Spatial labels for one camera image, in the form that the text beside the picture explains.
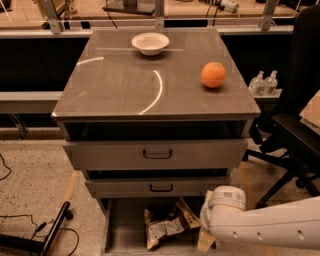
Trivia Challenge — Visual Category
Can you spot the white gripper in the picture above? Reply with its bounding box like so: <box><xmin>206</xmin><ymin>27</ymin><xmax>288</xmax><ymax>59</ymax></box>
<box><xmin>197</xmin><ymin>190</ymin><xmax>216</xmax><ymax>253</ymax></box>

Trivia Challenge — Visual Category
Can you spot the black stand leg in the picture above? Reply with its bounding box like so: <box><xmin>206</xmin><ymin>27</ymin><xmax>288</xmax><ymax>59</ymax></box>
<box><xmin>0</xmin><ymin>201</ymin><xmax>70</xmax><ymax>256</ymax></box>

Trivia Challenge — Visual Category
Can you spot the orange fruit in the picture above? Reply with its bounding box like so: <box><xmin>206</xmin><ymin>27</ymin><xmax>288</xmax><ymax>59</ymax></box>
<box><xmin>200</xmin><ymin>62</ymin><xmax>226</xmax><ymax>88</ymax></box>

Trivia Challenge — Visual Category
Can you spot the clear pump bottle right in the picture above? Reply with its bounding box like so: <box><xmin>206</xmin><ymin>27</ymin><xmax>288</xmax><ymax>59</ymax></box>
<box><xmin>263</xmin><ymin>70</ymin><xmax>278</xmax><ymax>95</ymax></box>

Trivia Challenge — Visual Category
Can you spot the monitor stand base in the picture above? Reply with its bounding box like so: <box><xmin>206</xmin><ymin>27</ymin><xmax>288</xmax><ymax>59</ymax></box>
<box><xmin>103</xmin><ymin>0</ymin><xmax>155</xmax><ymax>15</ymax></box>

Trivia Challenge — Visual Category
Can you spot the brown chip bag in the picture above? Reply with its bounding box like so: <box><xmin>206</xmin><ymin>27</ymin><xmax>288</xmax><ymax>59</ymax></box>
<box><xmin>144</xmin><ymin>197</ymin><xmax>200</xmax><ymax>250</ymax></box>

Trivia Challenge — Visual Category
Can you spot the upper grey drawer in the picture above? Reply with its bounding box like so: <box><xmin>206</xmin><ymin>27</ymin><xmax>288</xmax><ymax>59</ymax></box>
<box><xmin>63</xmin><ymin>139</ymin><xmax>248</xmax><ymax>170</ymax></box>

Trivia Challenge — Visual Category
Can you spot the grey drawer cabinet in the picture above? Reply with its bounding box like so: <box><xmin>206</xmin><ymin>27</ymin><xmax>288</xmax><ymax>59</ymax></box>
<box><xmin>50</xmin><ymin>27</ymin><xmax>262</xmax><ymax>201</ymax></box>

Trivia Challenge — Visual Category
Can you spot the black office chair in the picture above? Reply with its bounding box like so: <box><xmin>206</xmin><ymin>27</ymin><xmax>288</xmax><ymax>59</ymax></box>
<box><xmin>243</xmin><ymin>4</ymin><xmax>320</xmax><ymax>208</ymax></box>

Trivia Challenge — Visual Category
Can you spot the grey low bench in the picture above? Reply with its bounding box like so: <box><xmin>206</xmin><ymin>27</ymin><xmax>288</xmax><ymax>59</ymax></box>
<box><xmin>0</xmin><ymin>91</ymin><xmax>62</xmax><ymax>114</ymax></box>

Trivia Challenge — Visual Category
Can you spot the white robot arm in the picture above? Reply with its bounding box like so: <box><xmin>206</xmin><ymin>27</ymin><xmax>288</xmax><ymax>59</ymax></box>
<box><xmin>198</xmin><ymin>186</ymin><xmax>320</xmax><ymax>252</ymax></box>

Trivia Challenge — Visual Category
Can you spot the white power adapter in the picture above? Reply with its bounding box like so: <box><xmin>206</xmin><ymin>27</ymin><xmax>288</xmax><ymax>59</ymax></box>
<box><xmin>220</xmin><ymin>0</ymin><xmax>239</xmax><ymax>13</ymax></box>

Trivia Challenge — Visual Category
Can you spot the clear pump bottle left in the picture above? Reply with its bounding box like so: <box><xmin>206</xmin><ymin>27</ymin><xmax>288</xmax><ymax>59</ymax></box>
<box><xmin>249</xmin><ymin>71</ymin><xmax>264</xmax><ymax>96</ymax></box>

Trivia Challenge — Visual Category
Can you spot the white bowl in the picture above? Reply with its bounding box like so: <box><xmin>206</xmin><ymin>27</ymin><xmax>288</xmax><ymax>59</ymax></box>
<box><xmin>131</xmin><ymin>33</ymin><xmax>170</xmax><ymax>56</ymax></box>

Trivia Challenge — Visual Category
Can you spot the middle grey drawer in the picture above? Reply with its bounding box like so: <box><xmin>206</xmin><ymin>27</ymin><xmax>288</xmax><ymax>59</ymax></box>
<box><xmin>86</xmin><ymin>176</ymin><xmax>230</xmax><ymax>198</ymax></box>

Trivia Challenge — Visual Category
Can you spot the open bottom drawer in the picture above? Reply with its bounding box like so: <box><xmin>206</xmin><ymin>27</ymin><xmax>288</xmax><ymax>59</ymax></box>
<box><xmin>100</xmin><ymin>196</ymin><xmax>222</xmax><ymax>256</ymax></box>

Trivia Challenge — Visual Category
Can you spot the clear pump bottle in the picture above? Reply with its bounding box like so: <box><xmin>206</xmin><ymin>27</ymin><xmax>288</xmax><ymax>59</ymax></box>
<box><xmin>263</xmin><ymin>70</ymin><xmax>278</xmax><ymax>95</ymax></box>
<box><xmin>249</xmin><ymin>71</ymin><xmax>264</xmax><ymax>96</ymax></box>

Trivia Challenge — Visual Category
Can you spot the black floor cable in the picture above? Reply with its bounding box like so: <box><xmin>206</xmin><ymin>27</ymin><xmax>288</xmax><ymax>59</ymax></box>
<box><xmin>0</xmin><ymin>152</ymin><xmax>81</xmax><ymax>256</ymax></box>

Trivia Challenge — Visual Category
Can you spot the grey drawer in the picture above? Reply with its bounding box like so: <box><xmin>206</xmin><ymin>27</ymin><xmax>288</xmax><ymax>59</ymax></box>
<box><xmin>63</xmin><ymin>139</ymin><xmax>248</xmax><ymax>170</ymax></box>
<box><xmin>86</xmin><ymin>176</ymin><xmax>230</xmax><ymax>198</ymax></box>

